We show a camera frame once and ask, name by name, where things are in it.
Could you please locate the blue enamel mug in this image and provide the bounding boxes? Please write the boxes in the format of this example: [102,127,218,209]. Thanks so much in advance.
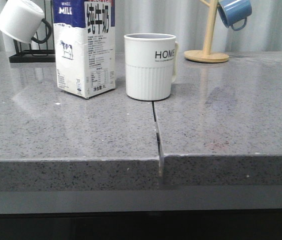
[217,0,252,31]

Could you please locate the wooden mug tree stand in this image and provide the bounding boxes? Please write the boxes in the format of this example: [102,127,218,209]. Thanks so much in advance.
[184,0,229,64]

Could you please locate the left white enamel mug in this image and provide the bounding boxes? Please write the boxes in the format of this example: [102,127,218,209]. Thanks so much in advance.
[0,0,53,44]

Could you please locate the blue white milk carton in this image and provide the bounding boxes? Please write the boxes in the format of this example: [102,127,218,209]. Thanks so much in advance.
[52,0,116,99]

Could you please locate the white HOME mug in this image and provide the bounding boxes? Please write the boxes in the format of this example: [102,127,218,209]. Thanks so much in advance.
[124,33,179,101]

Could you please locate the black wire mug rack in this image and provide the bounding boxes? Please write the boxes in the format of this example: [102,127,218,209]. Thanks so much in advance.
[9,0,55,63]

